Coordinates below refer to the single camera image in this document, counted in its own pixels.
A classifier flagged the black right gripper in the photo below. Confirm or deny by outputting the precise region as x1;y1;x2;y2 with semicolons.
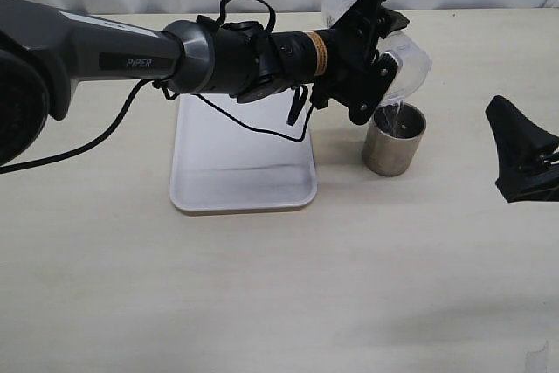
485;95;558;203

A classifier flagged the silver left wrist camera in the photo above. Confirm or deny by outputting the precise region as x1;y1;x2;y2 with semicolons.
344;52;401;125

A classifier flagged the stainless steel cup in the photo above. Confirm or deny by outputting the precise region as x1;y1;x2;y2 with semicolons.
362;102;427;177

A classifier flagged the white rectangular plastic tray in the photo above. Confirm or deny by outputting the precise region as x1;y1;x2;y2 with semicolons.
169;91;318;214

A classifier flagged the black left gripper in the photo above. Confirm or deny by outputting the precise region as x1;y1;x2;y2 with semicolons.
312;0;410;109

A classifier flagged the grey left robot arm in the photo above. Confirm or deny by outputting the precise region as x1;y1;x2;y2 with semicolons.
1;0;409;174

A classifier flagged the clear plastic pitcher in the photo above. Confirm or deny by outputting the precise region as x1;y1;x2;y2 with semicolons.
321;0;432;107

